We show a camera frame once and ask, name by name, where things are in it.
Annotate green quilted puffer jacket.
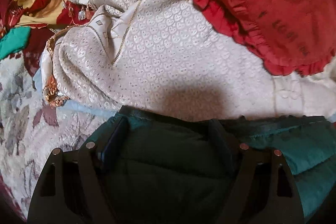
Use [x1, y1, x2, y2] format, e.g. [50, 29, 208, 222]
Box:
[102, 108, 335, 223]

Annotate floral red white blanket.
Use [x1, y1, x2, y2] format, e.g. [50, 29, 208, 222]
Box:
[1, 57, 108, 221]

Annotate teal green cloth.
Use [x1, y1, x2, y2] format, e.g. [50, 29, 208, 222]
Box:
[0, 26, 31, 60]

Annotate cream embroidered bedspread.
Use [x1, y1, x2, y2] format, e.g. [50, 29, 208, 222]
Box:
[41, 0, 335, 121]

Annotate red ruffled heart pillow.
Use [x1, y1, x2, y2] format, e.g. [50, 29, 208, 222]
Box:
[193, 0, 335, 76]

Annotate red gold patterned cloth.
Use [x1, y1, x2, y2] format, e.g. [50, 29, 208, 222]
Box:
[1, 0, 93, 76]

